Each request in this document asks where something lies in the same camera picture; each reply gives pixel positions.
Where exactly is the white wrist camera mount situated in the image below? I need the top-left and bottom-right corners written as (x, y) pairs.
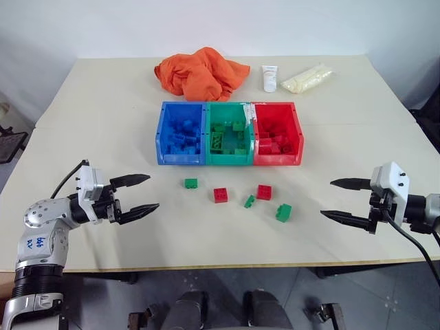
top-left (370, 161), bottom-right (411, 225)
top-left (75, 166), bottom-right (106, 204)

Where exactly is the black table frame bar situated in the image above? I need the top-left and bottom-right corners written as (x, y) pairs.
top-left (315, 263), bottom-right (382, 279)
top-left (64, 272), bottom-right (139, 285)

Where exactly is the clear bag of white material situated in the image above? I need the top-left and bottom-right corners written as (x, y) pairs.
top-left (280, 62), bottom-right (335, 94)

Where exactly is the red plastic storage bin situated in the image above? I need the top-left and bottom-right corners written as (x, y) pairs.
top-left (252, 101), bottom-right (305, 167)

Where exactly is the white cream tube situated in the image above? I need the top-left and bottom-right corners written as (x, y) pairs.
top-left (261, 65), bottom-right (278, 93)

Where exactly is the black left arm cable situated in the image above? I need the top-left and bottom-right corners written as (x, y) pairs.
top-left (50, 159), bottom-right (91, 200)

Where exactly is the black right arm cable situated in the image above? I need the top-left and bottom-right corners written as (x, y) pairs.
top-left (379, 197), bottom-right (440, 276)

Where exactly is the torn white bin label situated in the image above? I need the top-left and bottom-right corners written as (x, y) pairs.
top-left (242, 104), bottom-right (257, 129)

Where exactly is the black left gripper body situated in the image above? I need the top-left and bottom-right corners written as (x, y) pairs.
top-left (91, 183), bottom-right (122, 225)

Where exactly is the dark rounded shape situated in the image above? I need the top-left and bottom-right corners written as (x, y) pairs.
top-left (243, 289), bottom-right (294, 330)
top-left (160, 290), bottom-right (210, 330)

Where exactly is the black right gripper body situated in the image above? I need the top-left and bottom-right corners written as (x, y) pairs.
top-left (367, 190), bottom-right (397, 236)

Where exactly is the dark fabric object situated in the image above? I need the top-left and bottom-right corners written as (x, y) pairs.
top-left (410, 92), bottom-right (440, 157)

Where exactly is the black metal rack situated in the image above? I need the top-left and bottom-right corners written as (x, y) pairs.
top-left (0, 125), bottom-right (29, 165)

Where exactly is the green plastic storage bin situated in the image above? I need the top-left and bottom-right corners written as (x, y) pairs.
top-left (205, 101), bottom-right (256, 166)

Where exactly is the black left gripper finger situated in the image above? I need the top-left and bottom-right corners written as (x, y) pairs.
top-left (118, 203), bottom-right (160, 226)
top-left (109, 173), bottom-right (151, 191)

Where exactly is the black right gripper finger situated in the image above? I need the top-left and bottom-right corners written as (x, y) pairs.
top-left (329, 177), bottom-right (373, 192)
top-left (319, 210), bottom-right (375, 232)

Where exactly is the crumpled orange cloth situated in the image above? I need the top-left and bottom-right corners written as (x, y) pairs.
top-left (153, 46), bottom-right (251, 102)

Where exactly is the blue plastic storage bin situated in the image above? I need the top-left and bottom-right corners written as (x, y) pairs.
top-left (156, 100), bottom-right (209, 166)

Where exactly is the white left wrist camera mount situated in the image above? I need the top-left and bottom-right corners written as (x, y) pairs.
top-left (75, 166), bottom-right (106, 204)

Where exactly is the large green toy brick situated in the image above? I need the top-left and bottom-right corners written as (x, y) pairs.
top-left (210, 131), bottom-right (225, 151)

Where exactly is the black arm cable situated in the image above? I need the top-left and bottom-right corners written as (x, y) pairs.
top-left (379, 197), bottom-right (440, 276)
top-left (50, 159), bottom-right (91, 200)

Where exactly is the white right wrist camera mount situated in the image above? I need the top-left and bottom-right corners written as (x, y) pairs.
top-left (370, 161), bottom-right (411, 225)

